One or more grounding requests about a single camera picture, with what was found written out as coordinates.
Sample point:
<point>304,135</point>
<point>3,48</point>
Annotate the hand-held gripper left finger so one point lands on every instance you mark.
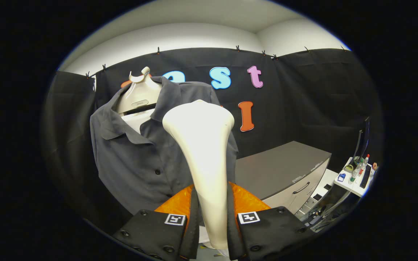
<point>195,224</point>

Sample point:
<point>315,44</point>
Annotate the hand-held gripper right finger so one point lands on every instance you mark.
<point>230,232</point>

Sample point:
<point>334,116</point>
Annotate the white garment steamer head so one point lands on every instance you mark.
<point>201,145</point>

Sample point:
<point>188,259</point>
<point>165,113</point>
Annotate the grey button shirt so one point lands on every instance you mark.
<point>132,163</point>

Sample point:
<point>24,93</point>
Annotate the grey top cabinet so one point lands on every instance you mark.
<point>274,163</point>

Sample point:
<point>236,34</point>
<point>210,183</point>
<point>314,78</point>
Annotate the small blue box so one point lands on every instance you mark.
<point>341,177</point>

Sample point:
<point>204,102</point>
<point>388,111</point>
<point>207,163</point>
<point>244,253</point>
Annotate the white side table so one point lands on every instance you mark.
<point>354,186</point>

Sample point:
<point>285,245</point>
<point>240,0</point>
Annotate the black backdrop cloth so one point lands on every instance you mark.
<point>303,94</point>

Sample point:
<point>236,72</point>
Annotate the dark computer monitor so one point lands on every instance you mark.
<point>363,141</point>

